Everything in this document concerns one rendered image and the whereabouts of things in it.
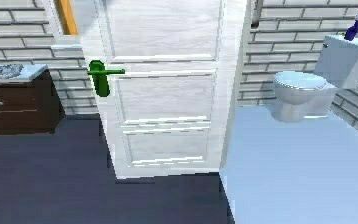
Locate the grey sink basin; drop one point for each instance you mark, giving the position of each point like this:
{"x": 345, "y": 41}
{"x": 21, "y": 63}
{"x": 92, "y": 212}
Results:
{"x": 7, "y": 70}

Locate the white toilet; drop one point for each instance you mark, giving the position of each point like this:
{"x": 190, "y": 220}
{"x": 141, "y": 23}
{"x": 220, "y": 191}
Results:
{"x": 307, "y": 86}

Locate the blue spray bottle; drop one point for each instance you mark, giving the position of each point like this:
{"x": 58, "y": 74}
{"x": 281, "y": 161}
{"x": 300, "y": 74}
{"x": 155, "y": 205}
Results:
{"x": 352, "y": 30}

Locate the dark brown vanity cabinet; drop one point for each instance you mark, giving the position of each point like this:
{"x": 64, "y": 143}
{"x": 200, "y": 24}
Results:
{"x": 20, "y": 103}

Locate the white panelled room door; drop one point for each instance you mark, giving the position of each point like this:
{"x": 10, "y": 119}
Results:
{"x": 167, "y": 96}

